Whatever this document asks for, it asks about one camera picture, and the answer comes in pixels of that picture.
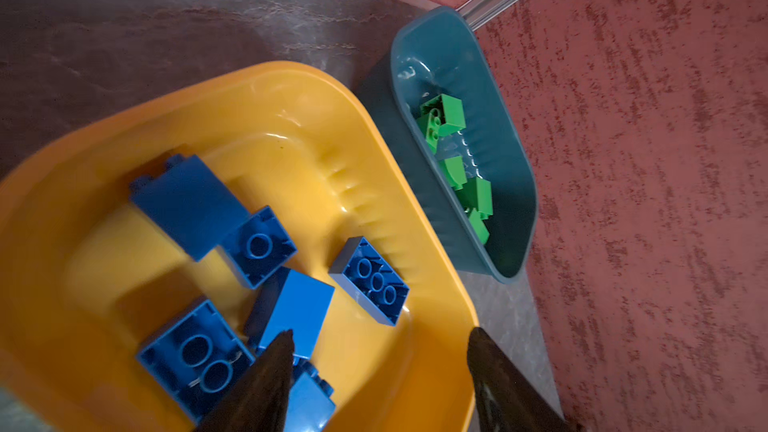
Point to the green lego brick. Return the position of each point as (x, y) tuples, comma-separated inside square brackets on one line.
[(454, 172), (450, 113), (476, 194), (429, 124), (477, 223)]

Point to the yellow plastic bin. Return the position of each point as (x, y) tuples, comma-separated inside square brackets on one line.
[(149, 259)]

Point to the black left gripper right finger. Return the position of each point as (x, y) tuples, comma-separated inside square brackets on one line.
[(505, 399)]

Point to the teal plastic bin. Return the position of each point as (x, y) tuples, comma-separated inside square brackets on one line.
[(439, 54)]

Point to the blue lego brick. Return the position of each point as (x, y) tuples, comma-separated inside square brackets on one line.
[(197, 358), (258, 248), (370, 281), (289, 300), (189, 203), (310, 405)]

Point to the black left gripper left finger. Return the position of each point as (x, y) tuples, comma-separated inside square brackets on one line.
[(259, 400)]

